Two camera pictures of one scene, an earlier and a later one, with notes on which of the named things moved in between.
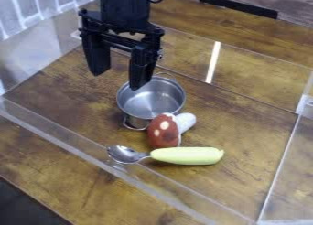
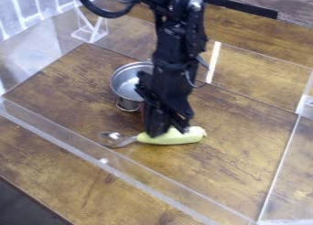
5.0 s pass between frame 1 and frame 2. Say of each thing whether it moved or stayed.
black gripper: moved
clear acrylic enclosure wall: stayed
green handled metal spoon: moved
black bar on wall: stayed
